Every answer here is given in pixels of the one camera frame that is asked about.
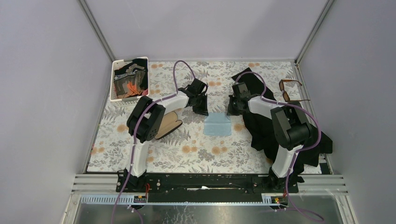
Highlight light blue cleaning cloth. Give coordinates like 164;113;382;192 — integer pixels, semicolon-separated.
204;112;232;136

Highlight black glasses case tan lining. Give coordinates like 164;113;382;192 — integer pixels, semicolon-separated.
155;112;183;140

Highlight brown tortoiseshell sunglasses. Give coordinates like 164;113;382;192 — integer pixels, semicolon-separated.
278;79;311;104

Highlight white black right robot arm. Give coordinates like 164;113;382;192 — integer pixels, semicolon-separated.
227;82;313;192

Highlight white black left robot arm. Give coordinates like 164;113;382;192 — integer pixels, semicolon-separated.
127;78;208;192

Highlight floral patterned table mat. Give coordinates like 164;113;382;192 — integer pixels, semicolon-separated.
86;61;301;174

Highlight black orange clothes in basket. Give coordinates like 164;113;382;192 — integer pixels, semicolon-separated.
112;57;149;99

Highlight white perforated plastic basket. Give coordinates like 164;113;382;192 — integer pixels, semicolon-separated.
109;56;149;107

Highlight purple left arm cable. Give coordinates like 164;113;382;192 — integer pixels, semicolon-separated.
110;60;196;224

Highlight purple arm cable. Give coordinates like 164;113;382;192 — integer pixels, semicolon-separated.
110;60;196;224
235;71;323;223

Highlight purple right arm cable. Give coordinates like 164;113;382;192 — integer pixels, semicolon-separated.
235;71;323;223

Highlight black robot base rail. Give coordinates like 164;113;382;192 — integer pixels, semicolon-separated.
115;170;304;199

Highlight grey slotted cable duct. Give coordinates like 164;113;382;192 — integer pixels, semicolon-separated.
81;194;282;206

